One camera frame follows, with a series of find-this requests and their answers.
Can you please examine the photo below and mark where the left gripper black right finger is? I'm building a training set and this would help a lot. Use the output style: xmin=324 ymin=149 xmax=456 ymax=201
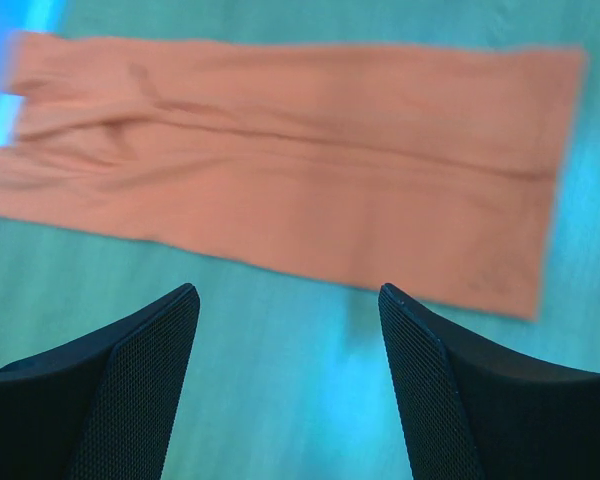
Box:
xmin=378 ymin=284 xmax=600 ymax=479

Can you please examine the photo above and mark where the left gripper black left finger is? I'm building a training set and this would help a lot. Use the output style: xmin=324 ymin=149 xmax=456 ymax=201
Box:
xmin=0 ymin=283 xmax=200 ymax=480

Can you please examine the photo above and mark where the orange t-shirt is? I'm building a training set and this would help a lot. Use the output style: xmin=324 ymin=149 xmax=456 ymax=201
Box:
xmin=0 ymin=33 xmax=587 ymax=320

